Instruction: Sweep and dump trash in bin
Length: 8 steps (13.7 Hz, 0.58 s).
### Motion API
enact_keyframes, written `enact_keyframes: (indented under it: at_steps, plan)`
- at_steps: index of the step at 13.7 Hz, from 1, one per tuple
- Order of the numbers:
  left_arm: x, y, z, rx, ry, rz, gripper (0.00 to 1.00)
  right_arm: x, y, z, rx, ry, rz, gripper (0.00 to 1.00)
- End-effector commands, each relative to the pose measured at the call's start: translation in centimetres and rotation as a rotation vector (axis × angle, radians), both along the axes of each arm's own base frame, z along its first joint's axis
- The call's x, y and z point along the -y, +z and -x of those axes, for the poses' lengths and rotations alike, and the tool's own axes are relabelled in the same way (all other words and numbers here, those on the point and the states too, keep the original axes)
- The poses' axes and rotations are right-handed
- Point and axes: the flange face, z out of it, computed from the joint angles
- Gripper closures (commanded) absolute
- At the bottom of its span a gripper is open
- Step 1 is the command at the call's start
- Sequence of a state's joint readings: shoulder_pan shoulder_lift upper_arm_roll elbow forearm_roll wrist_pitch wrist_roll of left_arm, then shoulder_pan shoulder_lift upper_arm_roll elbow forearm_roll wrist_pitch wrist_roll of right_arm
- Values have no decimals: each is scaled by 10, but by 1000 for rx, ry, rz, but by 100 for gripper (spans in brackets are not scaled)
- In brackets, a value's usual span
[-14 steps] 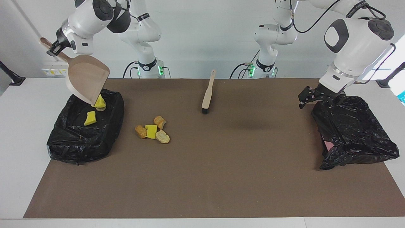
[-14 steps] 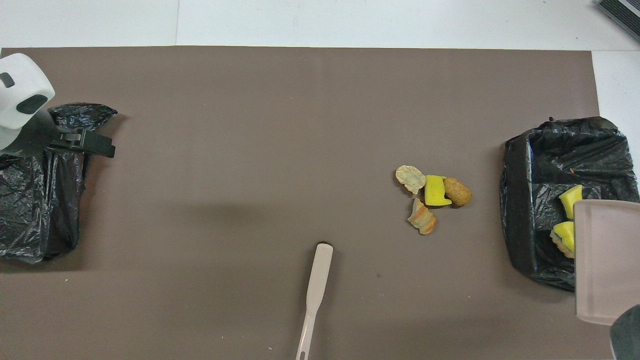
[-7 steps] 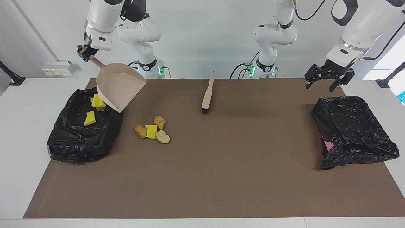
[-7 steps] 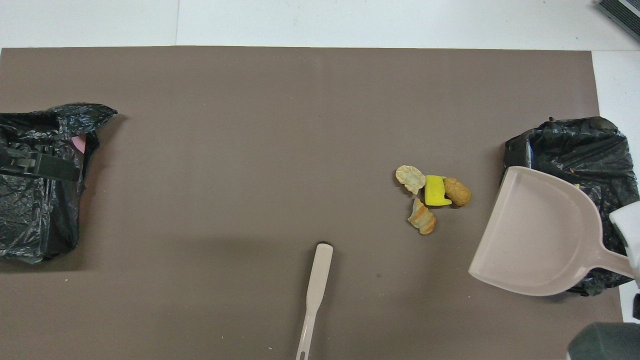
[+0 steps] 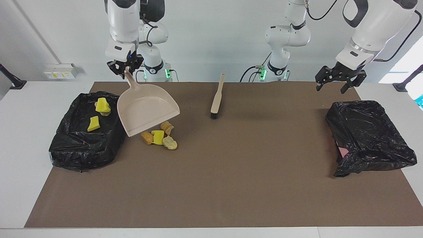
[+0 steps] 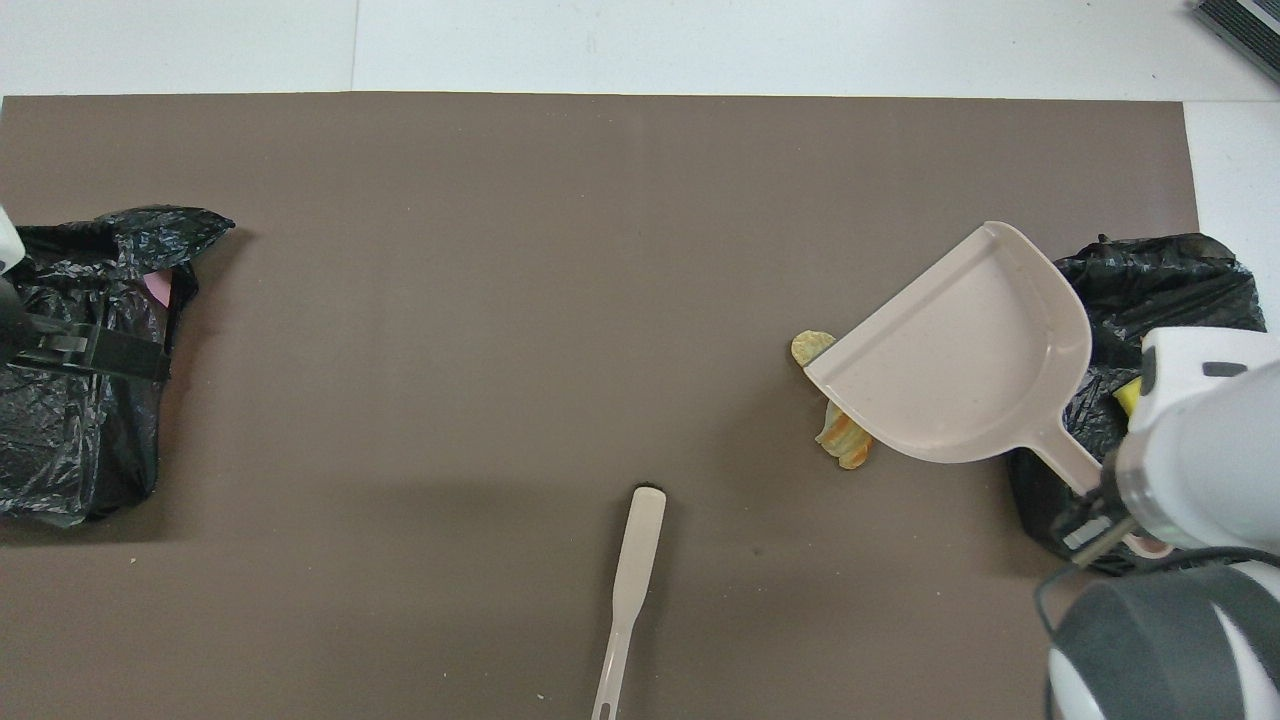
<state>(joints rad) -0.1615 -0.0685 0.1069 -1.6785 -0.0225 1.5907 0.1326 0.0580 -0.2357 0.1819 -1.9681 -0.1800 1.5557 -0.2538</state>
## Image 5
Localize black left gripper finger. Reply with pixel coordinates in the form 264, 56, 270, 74
340, 72, 366, 94
315, 66, 333, 91

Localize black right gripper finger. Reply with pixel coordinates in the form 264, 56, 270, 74
129, 57, 144, 74
107, 61, 123, 76

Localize yellow green sponge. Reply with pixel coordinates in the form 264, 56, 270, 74
95, 98, 111, 113

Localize beige plastic dustpan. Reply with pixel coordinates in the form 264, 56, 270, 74
117, 70, 181, 137

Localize notched yellow sponge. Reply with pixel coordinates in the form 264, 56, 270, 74
87, 116, 100, 132

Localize plain yellow sponge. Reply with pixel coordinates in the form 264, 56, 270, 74
151, 130, 165, 145

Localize pale flaky bread piece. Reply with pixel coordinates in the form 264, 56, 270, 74
162, 136, 178, 150

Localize beige brush black bristles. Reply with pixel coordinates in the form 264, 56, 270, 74
211, 73, 226, 119

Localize black bag bin pink rim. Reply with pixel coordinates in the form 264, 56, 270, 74
325, 100, 418, 178

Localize black bag lined bin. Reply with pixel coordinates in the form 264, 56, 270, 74
49, 92, 130, 173

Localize black stand clamp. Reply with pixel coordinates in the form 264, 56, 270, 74
393, 64, 423, 92
0, 63, 27, 90

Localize brown table mat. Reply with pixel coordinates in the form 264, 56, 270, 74
24, 82, 423, 228

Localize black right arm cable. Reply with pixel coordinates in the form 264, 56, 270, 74
139, 18, 158, 45

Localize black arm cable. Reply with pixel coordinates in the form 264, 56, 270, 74
139, 18, 158, 45
306, 0, 339, 20

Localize white wall socket box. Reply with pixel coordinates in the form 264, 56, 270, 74
44, 63, 78, 79

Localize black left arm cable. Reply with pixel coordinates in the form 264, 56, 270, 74
306, 0, 339, 20

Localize black left base cable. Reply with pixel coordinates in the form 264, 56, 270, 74
240, 52, 272, 82

